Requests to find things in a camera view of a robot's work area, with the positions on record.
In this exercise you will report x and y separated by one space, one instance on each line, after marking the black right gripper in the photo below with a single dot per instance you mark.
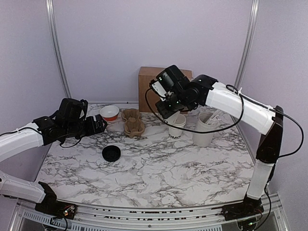
164 112

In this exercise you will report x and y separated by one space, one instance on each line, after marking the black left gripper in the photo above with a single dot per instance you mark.
92 130

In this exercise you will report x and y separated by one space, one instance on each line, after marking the white paper coffee cup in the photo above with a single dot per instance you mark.
177 120

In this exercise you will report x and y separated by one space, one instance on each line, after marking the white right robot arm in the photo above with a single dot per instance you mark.
265 119

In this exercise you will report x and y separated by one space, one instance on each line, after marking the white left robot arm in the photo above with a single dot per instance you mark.
22 152

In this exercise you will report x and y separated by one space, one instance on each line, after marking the brown paper takeout bag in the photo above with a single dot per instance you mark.
146 74

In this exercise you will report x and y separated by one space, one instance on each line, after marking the red paper bowl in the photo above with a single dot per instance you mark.
109 113

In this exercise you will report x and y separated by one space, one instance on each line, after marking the black plastic cup lid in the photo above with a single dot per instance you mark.
111 153

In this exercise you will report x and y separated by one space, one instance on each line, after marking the white wrapped stirrer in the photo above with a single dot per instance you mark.
213 119

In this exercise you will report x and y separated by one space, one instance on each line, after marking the white paper cup stack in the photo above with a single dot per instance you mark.
176 131

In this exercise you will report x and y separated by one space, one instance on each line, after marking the brown cardboard cup carrier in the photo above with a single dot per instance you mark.
133 125

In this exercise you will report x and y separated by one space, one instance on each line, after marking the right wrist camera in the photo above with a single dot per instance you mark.
171 79

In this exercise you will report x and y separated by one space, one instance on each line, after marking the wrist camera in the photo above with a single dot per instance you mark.
171 79
72 109

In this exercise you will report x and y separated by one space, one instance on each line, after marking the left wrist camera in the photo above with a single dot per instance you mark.
72 109

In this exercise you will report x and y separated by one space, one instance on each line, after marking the right aluminium frame post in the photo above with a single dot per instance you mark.
252 22

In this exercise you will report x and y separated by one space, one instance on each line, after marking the aluminium frame post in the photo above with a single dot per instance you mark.
252 22
56 47

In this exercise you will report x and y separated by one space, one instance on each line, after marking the aluminium front rail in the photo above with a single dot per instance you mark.
106 218

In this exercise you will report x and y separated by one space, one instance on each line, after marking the left aluminium frame post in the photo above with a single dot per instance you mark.
56 47

